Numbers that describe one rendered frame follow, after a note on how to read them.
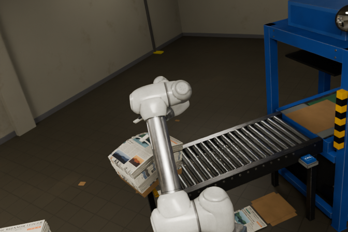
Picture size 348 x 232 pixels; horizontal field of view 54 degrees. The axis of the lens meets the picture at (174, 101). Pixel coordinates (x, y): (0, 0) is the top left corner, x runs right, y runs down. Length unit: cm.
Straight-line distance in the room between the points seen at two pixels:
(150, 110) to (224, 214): 60
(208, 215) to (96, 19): 528
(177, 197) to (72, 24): 486
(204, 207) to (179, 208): 11
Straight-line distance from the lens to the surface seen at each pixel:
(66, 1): 613
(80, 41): 629
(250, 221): 328
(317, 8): 273
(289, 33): 284
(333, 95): 351
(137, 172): 214
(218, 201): 165
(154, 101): 171
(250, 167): 256
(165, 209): 167
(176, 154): 228
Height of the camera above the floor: 240
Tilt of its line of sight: 26 degrees down
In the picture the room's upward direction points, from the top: 10 degrees counter-clockwise
